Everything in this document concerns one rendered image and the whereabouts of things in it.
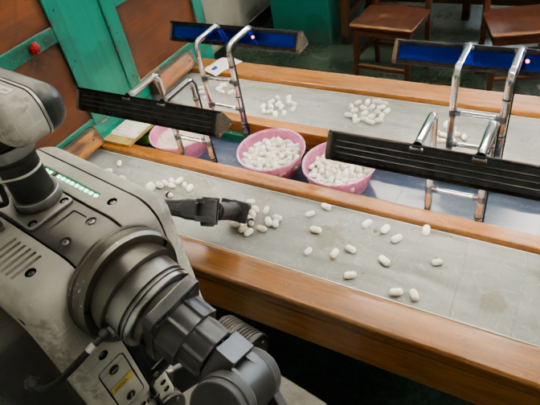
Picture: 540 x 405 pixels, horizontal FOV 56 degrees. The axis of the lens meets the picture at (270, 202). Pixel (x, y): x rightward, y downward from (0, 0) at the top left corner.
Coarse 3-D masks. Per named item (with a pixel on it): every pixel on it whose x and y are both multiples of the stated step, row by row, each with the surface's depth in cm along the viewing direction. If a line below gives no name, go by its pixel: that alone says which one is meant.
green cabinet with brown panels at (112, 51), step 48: (0, 0) 167; (48, 0) 181; (96, 0) 200; (144, 0) 222; (192, 0) 248; (0, 48) 171; (48, 48) 187; (96, 48) 205; (144, 48) 229; (48, 144) 196
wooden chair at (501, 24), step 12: (492, 12) 320; (504, 12) 318; (516, 12) 316; (528, 12) 314; (492, 24) 308; (504, 24) 307; (516, 24) 305; (528, 24) 303; (480, 36) 335; (492, 36) 299; (504, 36) 296; (516, 36) 295; (528, 36) 296; (492, 84) 319
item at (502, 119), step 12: (468, 48) 157; (516, 60) 148; (456, 72) 151; (516, 72) 145; (456, 84) 153; (456, 96) 156; (504, 96) 149; (456, 108) 160; (504, 108) 151; (504, 120) 153; (504, 132) 156; (456, 144) 167; (468, 144) 166; (504, 144) 159; (492, 192) 172
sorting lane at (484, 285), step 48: (192, 192) 186; (240, 192) 182; (240, 240) 164; (288, 240) 161; (336, 240) 158; (384, 240) 155; (432, 240) 152; (480, 240) 149; (384, 288) 141; (432, 288) 139; (480, 288) 137; (528, 288) 134; (528, 336) 124
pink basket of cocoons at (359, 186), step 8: (312, 152) 190; (320, 152) 192; (304, 160) 186; (312, 160) 190; (304, 168) 183; (368, 176) 174; (320, 184) 175; (352, 184) 172; (360, 184) 175; (352, 192) 177; (360, 192) 181
